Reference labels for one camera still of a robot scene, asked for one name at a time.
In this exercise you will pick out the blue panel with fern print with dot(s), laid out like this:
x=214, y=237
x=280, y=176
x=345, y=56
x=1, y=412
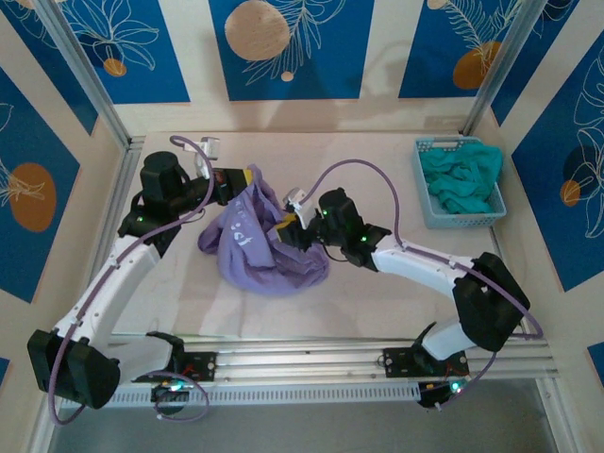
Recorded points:
x=424, y=56

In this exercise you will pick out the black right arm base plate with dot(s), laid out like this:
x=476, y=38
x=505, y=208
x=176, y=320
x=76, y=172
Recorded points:
x=396, y=361

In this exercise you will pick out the small blue wall panel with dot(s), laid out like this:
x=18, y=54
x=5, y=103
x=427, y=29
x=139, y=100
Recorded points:
x=4, y=373
x=597, y=361

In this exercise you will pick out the white table cover sheet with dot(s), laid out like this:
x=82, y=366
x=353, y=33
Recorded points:
x=330, y=321

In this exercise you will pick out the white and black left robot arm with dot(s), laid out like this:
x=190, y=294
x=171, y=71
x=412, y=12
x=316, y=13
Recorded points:
x=122, y=283

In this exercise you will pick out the blue panel with beige circle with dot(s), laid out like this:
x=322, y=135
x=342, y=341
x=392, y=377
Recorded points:
x=330, y=71

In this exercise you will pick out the blue floral wall panel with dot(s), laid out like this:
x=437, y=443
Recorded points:
x=533, y=61
x=42, y=42

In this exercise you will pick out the blue panel with dark circle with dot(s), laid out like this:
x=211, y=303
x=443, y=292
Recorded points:
x=557, y=212

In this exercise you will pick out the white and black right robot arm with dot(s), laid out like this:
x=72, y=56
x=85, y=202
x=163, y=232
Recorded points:
x=415, y=264

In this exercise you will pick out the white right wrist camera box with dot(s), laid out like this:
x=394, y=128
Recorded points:
x=295, y=196

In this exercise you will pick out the blue panel with orange oval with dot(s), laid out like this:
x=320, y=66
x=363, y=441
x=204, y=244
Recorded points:
x=33, y=141

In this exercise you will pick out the blue panel with white flower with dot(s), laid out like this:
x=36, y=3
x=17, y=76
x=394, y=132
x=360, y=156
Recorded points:
x=165, y=71

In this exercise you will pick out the long aluminium mounting rail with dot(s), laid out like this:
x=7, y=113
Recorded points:
x=302, y=358

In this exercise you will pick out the aluminium frame post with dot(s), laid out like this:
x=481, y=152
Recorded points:
x=499, y=71
x=95, y=89

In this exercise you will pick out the teal t-shirt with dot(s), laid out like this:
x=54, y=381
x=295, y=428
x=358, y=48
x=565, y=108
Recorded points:
x=458, y=179

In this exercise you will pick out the purple t-shirt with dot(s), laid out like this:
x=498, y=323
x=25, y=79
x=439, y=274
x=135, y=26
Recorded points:
x=245, y=264

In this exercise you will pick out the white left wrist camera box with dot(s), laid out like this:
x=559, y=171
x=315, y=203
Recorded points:
x=210, y=147

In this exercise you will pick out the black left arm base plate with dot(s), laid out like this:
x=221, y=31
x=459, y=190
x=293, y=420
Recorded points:
x=203, y=365

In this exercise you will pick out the light blue plastic basket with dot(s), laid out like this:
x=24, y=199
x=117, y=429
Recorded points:
x=464, y=221

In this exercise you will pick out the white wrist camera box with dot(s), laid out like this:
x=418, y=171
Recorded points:
x=295, y=196
x=210, y=147

